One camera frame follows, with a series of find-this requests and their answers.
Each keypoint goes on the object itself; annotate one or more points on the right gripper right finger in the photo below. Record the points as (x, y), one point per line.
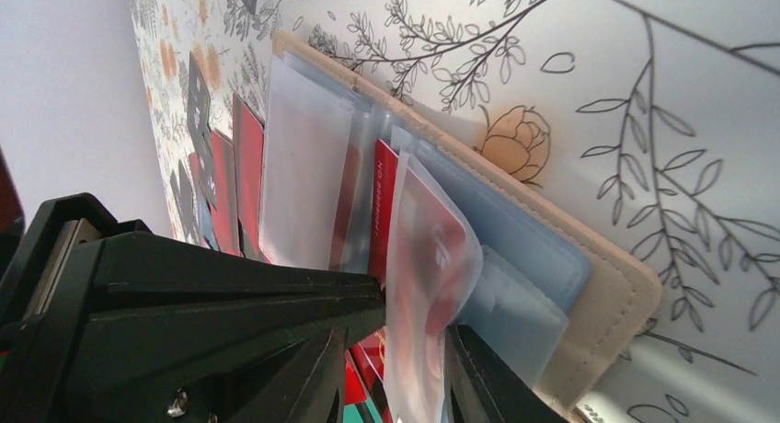
(481, 387)

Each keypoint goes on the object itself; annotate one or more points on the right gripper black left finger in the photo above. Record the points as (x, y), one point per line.
(302, 383)

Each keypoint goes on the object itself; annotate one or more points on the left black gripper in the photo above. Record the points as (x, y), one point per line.
(169, 326)

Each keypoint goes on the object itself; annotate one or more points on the red vip card gold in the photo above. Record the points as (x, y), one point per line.
(426, 255)

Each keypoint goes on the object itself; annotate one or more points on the beige leather card holder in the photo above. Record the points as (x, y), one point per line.
(556, 301)

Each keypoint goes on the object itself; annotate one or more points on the red card black stripe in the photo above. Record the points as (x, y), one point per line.
(340, 248)

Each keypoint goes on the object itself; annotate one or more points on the floral table mat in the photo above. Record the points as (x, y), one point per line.
(655, 122)

